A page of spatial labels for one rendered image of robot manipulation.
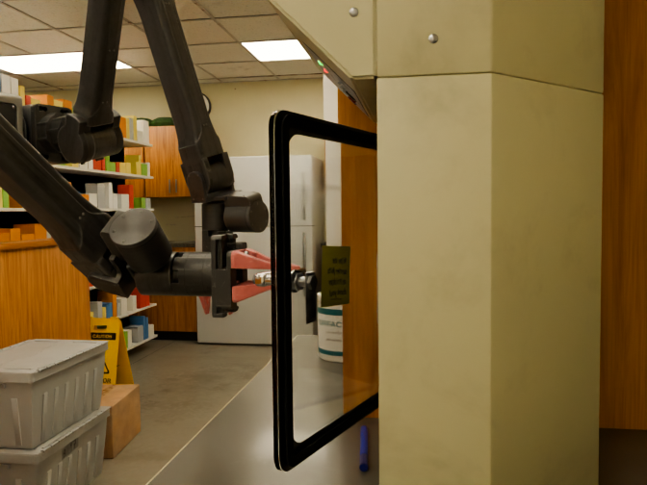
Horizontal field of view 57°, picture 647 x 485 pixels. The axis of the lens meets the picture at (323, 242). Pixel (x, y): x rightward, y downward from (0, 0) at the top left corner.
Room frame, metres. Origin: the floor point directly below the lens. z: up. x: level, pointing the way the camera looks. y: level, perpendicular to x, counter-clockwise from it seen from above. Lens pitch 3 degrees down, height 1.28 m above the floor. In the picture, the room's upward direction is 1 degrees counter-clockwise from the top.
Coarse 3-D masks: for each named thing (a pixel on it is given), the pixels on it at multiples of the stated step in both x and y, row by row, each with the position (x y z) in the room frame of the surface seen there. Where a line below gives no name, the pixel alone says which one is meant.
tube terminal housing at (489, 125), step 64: (384, 0) 0.60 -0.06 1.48; (448, 0) 0.59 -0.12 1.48; (512, 0) 0.60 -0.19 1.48; (576, 0) 0.66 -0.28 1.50; (384, 64) 0.60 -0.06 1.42; (448, 64) 0.59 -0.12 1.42; (512, 64) 0.60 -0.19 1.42; (576, 64) 0.66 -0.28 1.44; (384, 128) 0.60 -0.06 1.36; (448, 128) 0.59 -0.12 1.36; (512, 128) 0.60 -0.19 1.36; (576, 128) 0.67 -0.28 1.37; (384, 192) 0.60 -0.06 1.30; (448, 192) 0.59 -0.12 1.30; (512, 192) 0.60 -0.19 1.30; (576, 192) 0.67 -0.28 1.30; (384, 256) 0.60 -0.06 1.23; (448, 256) 0.59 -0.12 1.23; (512, 256) 0.60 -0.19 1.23; (576, 256) 0.67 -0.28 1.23; (384, 320) 0.60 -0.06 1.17; (448, 320) 0.59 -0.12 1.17; (512, 320) 0.60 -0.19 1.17; (576, 320) 0.67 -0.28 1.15; (384, 384) 0.60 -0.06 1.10; (448, 384) 0.59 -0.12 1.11; (512, 384) 0.60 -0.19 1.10; (576, 384) 0.67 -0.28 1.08; (384, 448) 0.60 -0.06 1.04; (448, 448) 0.59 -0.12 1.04; (512, 448) 0.60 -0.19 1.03; (576, 448) 0.67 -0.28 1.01
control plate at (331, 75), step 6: (312, 54) 0.75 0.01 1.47; (324, 66) 0.75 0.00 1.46; (324, 72) 0.85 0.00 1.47; (330, 72) 0.75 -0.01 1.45; (330, 78) 0.86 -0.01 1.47; (336, 78) 0.76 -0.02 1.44; (336, 84) 0.86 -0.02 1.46; (342, 90) 0.88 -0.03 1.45; (348, 90) 0.78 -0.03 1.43; (354, 96) 0.76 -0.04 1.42; (360, 102) 0.78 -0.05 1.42; (360, 108) 0.87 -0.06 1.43; (366, 114) 0.87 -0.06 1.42
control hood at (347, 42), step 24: (288, 0) 0.61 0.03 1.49; (312, 0) 0.61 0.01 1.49; (336, 0) 0.61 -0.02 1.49; (360, 0) 0.60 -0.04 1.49; (288, 24) 0.68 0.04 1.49; (312, 24) 0.61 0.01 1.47; (336, 24) 0.61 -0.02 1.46; (360, 24) 0.60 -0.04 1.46; (312, 48) 0.69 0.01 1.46; (336, 48) 0.61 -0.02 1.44; (360, 48) 0.60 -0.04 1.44; (336, 72) 0.69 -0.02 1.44; (360, 72) 0.60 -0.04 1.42; (360, 96) 0.71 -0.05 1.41
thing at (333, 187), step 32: (320, 160) 0.72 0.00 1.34; (352, 160) 0.80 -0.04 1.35; (320, 192) 0.72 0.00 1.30; (352, 192) 0.80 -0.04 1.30; (320, 224) 0.72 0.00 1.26; (352, 224) 0.80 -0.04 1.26; (320, 256) 0.72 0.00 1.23; (352, 256) 0.80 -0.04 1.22; (320, 288) 0.72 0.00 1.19; (352, 288) 0.80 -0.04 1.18; (320, 320) 0.72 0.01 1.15; (352, 320) 0.80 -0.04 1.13; (320, 352) 0.72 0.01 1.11; (352, 352) 0.80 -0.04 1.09; (320, 384) 0.72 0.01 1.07; (352, 384) 0.80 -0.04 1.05; (320, 416) 0.72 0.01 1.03
